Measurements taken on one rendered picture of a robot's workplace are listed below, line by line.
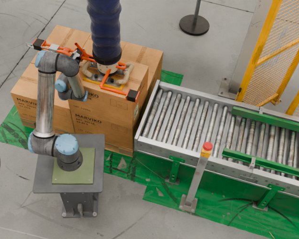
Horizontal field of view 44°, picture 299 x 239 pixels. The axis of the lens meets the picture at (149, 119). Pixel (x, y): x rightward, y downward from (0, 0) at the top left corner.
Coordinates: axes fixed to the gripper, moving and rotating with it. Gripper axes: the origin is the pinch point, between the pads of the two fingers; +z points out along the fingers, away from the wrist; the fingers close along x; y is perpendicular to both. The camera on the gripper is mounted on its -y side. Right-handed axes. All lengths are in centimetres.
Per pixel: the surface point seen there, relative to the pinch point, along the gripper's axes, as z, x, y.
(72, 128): -20, -84, -6
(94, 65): -2.3, -5.4, 16.7
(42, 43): 0.0, 2.2, -29.2
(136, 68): 12, -13, 48
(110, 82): -11.5, -10.1, 33.4
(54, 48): -1.1, 1.6, -18.3
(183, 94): 30, -52, 90
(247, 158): -23, -45, 157
